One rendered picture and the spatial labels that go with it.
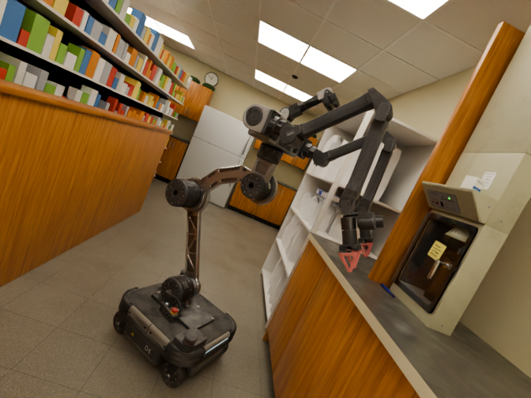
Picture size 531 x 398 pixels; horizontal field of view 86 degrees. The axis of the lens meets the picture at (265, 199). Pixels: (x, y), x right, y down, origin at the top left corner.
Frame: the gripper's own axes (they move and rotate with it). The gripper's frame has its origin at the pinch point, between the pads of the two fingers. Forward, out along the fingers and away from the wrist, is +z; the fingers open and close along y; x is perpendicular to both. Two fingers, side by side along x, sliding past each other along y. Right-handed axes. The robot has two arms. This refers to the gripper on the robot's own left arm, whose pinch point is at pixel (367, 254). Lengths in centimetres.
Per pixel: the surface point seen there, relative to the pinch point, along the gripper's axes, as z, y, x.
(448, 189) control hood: -30, -23, -38
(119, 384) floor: 57, -65, 113
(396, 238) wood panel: -8.2, -1.0, -15.4
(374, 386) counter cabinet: 36, -62, -6
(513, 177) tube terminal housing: -32, -29, -58
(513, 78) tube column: -78, -8, -69
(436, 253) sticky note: -2.5, -18.0, -31.5
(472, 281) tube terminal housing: 8.0, -24.7, -42.5
